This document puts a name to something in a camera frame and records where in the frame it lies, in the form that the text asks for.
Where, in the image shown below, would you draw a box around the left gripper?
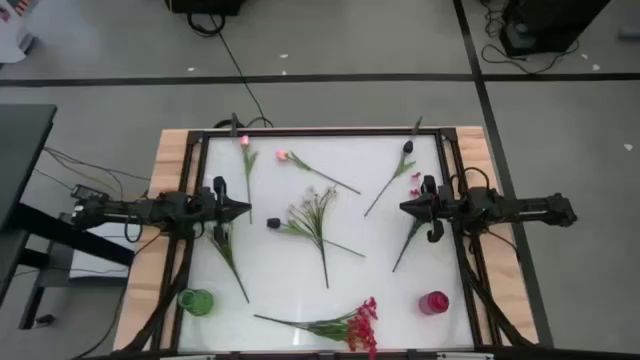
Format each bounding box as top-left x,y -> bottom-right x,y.
199,194 -> 253,246

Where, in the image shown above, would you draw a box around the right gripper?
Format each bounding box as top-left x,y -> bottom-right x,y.
398,194 -> 451,245

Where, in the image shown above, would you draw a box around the small red flower spray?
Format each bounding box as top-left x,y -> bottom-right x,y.
391,171 -> 425,274

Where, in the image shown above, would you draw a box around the small white flower spray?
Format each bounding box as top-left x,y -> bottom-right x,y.
207,223 -> 251,305

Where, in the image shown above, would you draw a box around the pink tulip with green stem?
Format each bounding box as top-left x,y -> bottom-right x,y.
275,149 -> 362,196
238,134 -> 259,225

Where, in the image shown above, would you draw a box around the large white flower spray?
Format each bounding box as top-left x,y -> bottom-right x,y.
288,184 -> 341,290

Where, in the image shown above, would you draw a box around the red vase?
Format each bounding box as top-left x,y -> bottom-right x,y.
418,290 -> 451,316

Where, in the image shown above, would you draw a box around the green glass vase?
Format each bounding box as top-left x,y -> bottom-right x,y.
177,287 -> 216,317

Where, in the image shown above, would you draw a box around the large red flower bunch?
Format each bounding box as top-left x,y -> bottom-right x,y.
253,296 -> 380,360

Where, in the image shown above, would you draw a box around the wooden table board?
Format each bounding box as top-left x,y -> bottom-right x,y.
112,125 -> 541,352

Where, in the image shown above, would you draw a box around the white flat box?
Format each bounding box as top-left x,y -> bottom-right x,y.
69,222 -> 134,280

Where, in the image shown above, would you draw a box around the black power adapter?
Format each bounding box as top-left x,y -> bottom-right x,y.
70,183 -> 104,200

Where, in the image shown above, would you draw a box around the black box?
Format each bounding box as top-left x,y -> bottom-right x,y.
164,0 -> 246,16

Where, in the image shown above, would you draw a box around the black desk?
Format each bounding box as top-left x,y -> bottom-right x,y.
0,103 -> 59,306

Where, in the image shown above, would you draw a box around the black equipment case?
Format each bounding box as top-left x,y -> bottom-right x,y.
498,0 -> 611,57

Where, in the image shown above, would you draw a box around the white object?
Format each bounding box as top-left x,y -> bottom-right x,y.
0,0 -> 39,64

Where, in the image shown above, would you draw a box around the black table frame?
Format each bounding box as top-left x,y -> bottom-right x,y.
119,127 -> 539,360

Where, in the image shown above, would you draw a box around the black cable bundle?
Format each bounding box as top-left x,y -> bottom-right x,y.
122,234 -> 194,352
462,234 -> 534,347

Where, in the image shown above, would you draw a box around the black floor cable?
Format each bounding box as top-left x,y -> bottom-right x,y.
186,12 -> 275,129

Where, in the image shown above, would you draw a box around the coloured wires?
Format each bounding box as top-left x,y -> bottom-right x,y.
32,146 -> 151,201

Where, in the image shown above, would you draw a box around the black desk leg frame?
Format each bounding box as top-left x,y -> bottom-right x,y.
0,202 -> 136,331

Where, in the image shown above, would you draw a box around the tangled black cables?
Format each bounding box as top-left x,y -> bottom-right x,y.
479,0 -> 581,75

